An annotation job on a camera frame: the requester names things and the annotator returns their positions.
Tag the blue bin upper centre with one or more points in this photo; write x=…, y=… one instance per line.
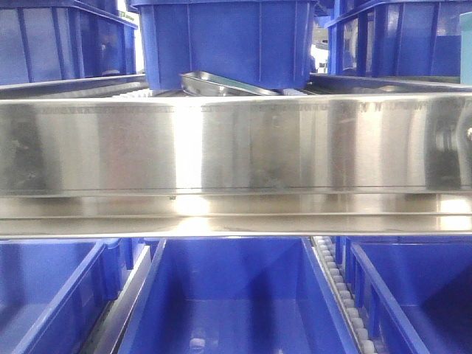
x=262, y=43

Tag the blue bin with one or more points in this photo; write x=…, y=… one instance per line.
x=262, y=43
x=396, y=38
x=54, y=291
x=64, y=40
x=413, y=294
x=236, y=295

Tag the blue bin lower right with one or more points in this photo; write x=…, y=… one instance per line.
x=413, y=294

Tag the blue bin upper right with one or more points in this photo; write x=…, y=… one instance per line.
x=396, y=38

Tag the steel lane divider upper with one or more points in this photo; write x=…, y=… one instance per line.
x=206, y=84

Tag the steel lane divider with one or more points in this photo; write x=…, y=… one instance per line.
x=107, y=334
x=206, y=84

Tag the white roller track right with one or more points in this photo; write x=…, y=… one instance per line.
x=324, y=249

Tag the stainless steel shelf front rail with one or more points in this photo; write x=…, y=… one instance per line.
x=368, y=164

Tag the blue bin lower centre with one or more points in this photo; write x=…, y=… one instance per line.
x=236, y=295

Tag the blue bin lower left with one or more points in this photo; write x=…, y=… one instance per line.
x=54, y=291

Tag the steel lane divider lower left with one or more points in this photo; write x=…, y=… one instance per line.
x=107, y=334

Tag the blue bin upper left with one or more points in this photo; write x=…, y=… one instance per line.
x=64, y=40

